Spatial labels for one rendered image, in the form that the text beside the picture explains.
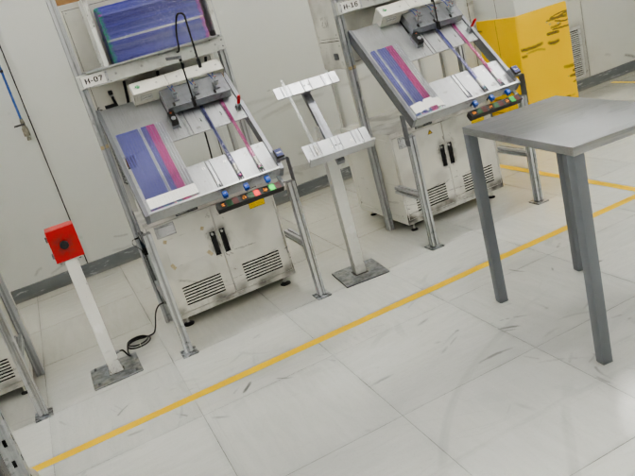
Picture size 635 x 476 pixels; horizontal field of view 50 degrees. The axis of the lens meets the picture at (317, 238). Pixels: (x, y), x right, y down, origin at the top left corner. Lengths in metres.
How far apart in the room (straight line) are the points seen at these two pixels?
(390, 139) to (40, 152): 2.46
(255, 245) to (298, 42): 2.21
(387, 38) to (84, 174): 2.36
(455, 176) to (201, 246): 1.59
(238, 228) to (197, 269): 0.30
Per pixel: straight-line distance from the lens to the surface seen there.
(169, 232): 3.57
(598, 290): 2.50
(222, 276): 3.70
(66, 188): 5.14
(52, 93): 5.09
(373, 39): 4.03
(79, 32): 3.78
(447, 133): 4.14
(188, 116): 3.59
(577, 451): 2.27
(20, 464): 1.57
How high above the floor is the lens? 1.43
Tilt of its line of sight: 19 degrees down
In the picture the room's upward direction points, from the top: 16 degrees counter-clockwise
